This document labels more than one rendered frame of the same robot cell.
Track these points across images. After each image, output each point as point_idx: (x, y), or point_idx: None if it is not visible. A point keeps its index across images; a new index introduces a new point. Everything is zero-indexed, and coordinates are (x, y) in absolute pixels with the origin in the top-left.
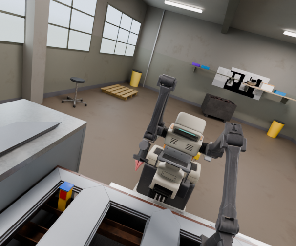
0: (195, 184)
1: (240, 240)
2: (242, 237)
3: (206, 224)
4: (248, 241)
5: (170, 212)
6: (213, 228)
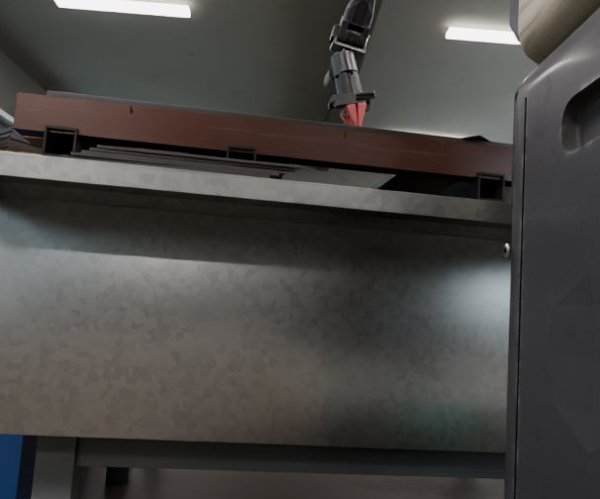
0: (532, 72)
1: (227, 111)
2: (136, 149)
3: (343, 130)
4: (180, 111)
5: (469, 138)
6: (315, 127)
